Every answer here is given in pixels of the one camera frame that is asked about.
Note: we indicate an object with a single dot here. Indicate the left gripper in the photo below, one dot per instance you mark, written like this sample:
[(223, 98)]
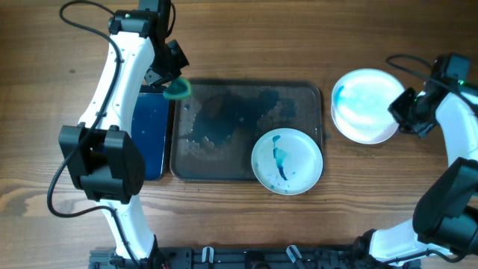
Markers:
[(154, 77)]

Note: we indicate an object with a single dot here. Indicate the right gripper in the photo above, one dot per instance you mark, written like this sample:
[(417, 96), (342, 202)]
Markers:
[(397, 107)]

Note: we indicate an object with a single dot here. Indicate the green yellow sponge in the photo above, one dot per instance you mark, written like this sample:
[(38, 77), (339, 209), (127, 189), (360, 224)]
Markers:
[(179, 88)]

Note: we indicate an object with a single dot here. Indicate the white plate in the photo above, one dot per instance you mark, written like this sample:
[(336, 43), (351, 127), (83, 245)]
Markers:
[(361, 134), (362, 97), (287, 161)]

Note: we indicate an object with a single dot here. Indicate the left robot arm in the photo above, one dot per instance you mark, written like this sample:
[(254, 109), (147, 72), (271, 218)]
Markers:
[(99, 153)]

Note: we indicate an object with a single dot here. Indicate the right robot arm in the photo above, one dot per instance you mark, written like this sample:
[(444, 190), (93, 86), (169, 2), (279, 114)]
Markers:
[(444, 224)]

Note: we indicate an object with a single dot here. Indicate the black water basin tray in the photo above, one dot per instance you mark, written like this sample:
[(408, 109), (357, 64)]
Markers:
[(151, 130)]

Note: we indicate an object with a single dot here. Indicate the dark grey serving tray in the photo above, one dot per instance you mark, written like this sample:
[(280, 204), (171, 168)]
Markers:
[(217, 126)]

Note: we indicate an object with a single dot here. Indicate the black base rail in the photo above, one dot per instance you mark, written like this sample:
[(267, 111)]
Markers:
[(220, 258)]

